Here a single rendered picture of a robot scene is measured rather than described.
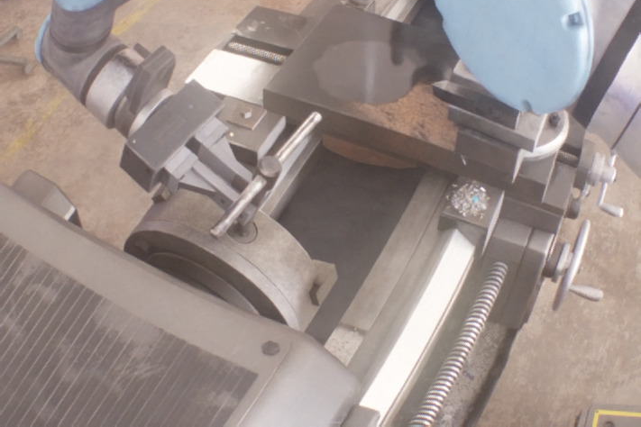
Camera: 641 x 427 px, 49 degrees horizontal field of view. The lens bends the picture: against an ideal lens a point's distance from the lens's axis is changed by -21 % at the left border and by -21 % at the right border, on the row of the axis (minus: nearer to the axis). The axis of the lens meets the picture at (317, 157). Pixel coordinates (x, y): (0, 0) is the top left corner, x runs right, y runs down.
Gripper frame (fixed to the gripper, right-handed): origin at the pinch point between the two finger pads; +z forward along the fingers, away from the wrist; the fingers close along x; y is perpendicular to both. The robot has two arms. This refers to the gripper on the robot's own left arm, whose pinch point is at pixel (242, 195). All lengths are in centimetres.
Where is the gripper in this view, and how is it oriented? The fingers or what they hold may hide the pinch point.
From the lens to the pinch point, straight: 92.7
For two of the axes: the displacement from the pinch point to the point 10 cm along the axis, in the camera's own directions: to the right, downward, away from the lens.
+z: 7.8, 6.1, -0.9
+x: -5.2, 5.7, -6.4
